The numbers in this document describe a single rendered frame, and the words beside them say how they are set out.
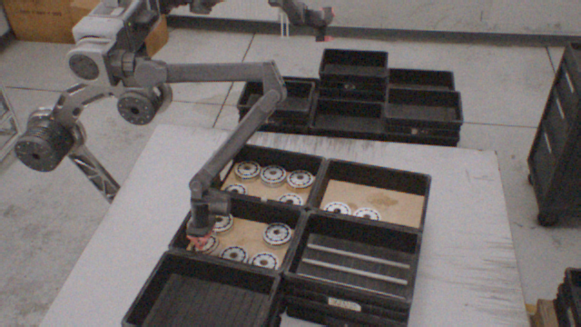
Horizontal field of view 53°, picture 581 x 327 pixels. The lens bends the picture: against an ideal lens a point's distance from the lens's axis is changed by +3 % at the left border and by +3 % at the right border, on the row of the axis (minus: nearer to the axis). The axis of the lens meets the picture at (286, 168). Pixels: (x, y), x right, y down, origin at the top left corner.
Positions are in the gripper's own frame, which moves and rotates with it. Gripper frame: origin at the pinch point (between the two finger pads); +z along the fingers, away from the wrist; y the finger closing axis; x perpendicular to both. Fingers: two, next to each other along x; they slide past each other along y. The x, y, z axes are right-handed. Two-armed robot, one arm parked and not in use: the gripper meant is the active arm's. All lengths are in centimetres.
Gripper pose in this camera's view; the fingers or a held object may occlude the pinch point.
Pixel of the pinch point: (202, 242)
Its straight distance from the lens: 197.6
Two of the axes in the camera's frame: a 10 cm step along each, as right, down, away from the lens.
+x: -9.5, -2.0, 2.3
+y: 3.1, -5.8, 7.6
